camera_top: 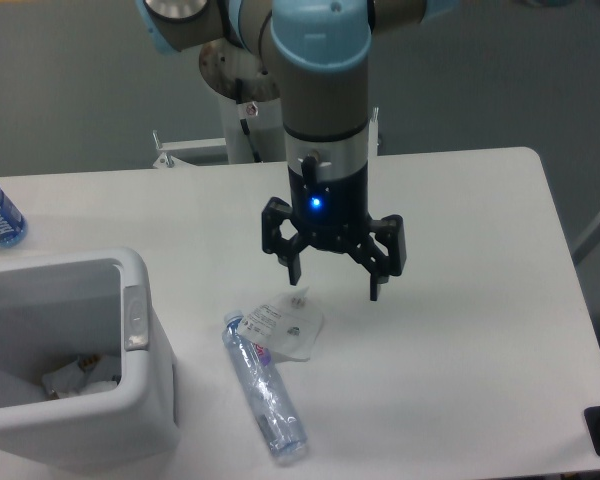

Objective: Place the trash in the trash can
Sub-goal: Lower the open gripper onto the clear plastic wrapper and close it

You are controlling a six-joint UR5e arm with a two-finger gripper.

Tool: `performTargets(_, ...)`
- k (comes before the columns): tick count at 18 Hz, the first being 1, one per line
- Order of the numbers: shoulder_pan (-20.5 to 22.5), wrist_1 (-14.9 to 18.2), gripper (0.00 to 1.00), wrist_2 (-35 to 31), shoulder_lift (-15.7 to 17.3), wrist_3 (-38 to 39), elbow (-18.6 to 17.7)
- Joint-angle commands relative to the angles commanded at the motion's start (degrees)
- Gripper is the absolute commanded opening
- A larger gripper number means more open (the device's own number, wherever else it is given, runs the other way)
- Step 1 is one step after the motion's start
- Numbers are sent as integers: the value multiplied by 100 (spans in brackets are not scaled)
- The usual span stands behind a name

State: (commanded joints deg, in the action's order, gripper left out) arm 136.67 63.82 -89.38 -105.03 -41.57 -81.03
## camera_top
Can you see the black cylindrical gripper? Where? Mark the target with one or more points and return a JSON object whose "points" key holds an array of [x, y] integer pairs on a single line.
{"points": [[332, 215]]}

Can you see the crushed clear plastic bottle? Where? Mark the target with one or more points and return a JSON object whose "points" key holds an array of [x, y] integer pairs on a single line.
{"points": [[266, 394]]}

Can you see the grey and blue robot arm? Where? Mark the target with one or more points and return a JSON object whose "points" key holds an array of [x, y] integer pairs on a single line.
{"points": [[317, 55]]}

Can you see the crumpled paper trash in bin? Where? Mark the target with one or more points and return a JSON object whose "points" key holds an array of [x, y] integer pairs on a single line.
{"points": [[85, 375]]}

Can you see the white plastic trash can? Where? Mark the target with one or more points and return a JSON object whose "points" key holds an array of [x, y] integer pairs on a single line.
{"points": [[56, 308]]}

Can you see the clear plastic packaging bag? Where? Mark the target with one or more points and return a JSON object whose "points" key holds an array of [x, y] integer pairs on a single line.
{"points": [[287, 325]]}

